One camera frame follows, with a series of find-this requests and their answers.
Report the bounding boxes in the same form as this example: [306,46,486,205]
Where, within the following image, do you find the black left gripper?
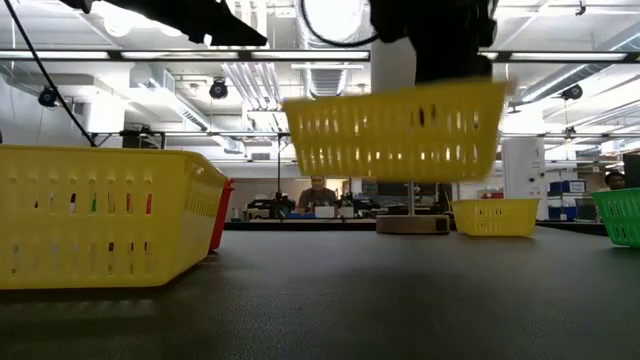
[58,0,269,47]

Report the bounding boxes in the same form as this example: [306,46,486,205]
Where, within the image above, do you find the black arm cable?
[299,0,381,49]
[3,0,97,147]

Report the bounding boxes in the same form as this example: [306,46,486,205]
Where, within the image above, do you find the black monitor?
[622,153,640,189]

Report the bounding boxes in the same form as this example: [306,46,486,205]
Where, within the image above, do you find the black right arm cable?
[299,0,381,49]

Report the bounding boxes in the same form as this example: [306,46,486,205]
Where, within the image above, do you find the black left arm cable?
[3,0,97,147]

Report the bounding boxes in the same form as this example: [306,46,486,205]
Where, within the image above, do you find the white shade wooden base lamp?
[370,42,451,235]

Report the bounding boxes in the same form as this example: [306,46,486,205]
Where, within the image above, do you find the black round ceiling device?
[559,83,584,102]
[38,85,59,108]
[208,78,230,100]

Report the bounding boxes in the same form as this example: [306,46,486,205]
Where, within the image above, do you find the red plastic basket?
[208,178,236,251]

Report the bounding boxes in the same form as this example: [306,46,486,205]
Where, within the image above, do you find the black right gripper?
[369,0,499,85]

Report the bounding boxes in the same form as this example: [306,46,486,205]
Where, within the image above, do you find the shelf with blue bins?
[547,179,596,221]

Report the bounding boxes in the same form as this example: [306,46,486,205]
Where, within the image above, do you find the black background rig frame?
[276,132,293,211]

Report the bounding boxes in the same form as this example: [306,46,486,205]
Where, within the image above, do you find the green plastic basket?
[591,187,640,249]

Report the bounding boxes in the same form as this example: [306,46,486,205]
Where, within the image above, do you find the black background robot arms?
[247,193,297,220]

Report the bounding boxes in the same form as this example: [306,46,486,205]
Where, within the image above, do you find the silver ventilation duct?
[294,0,374,99]

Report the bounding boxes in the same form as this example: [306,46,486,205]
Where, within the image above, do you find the yellow plastic basket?
[0,144,229,290]
[282,79,512,184]
[451,198,541,238]

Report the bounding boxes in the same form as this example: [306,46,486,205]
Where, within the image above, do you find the person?
[598,171,626,193]
[297,175,339,215]

